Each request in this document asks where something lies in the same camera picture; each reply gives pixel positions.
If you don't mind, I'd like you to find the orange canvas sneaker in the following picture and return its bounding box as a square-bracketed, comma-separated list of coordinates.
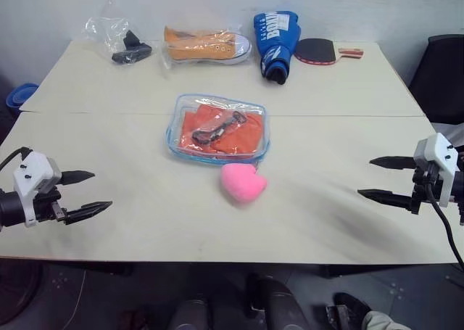
[163, 25, 252, 67]

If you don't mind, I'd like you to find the clear sneaker bag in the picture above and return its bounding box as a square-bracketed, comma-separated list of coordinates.
[159, 22, 252, 70]

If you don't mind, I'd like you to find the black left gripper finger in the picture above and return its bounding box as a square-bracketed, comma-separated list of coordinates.
[65, 200, 114, 226]
[59, 170, 96, 187]

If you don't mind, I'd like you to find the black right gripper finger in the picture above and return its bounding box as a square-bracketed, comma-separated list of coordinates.
[368, 155, 418, 171]
[357, 189, 415, 210]

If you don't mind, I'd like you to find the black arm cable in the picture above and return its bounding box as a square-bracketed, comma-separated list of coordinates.
[426, 181, 464, 270]
[0, 146, 33, 172]

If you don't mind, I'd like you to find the black leather shoe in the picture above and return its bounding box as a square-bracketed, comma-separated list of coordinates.
[325, 292, 373, 330]

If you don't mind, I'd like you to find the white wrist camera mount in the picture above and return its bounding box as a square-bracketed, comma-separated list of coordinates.
[12, 151, 62, 228]
[413, 133, 460, 205]

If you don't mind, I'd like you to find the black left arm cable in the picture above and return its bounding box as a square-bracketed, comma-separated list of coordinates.
[0, 146, 33, 172]

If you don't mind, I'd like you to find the dark round floor object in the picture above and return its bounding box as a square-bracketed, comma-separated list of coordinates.
[0, 260, 44, 326]

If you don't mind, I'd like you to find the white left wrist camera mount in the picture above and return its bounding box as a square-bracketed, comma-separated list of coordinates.
[12, 151, 62, 228]

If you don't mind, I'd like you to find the beige trouser leg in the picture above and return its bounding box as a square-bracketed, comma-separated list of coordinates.
[361, 309, 400, 330]

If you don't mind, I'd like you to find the black chair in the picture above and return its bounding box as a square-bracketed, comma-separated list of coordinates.
[407, 33, 464, 144]

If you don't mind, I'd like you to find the blue boxing glove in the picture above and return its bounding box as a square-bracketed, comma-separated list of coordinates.
[253, 10, 302, 86]

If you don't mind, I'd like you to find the orange cloth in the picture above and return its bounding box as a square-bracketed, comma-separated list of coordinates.
[177, 104, 263, 157]

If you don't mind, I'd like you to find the black strap with buckle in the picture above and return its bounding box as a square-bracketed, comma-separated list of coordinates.
[191, 110, 249, 147]

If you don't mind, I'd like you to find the pink plush heart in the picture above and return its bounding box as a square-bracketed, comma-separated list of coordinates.
[220, 162, 269, 202]

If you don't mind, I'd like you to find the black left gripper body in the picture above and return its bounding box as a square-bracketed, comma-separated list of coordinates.
[33, 186, 68, 225]

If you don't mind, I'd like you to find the red black table tennis paddle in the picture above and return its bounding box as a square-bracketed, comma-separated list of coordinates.
[294, 38, 364, 67]

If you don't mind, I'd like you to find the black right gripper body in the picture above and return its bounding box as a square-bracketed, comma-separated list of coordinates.
[410, 165, 452, 215]

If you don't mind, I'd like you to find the blue plastic basin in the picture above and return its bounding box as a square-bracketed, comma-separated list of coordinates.
[7, 83, 40, 110]

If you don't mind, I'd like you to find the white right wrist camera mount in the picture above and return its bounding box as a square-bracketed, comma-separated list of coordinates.
[413, 133, 460, 205]

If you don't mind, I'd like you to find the crumpled clear plastic bag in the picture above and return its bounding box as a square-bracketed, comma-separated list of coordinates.
[83, 0, 157, 66]

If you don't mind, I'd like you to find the black bagged gadget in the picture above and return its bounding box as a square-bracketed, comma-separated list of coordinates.
[111, 29, 153, 65]

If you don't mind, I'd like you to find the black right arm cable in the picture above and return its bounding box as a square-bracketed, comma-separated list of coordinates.
[426, 181, 464, 270]

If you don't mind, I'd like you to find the clear pouch with orange cloth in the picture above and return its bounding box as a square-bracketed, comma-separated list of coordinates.
[165, 93, 273, 169]

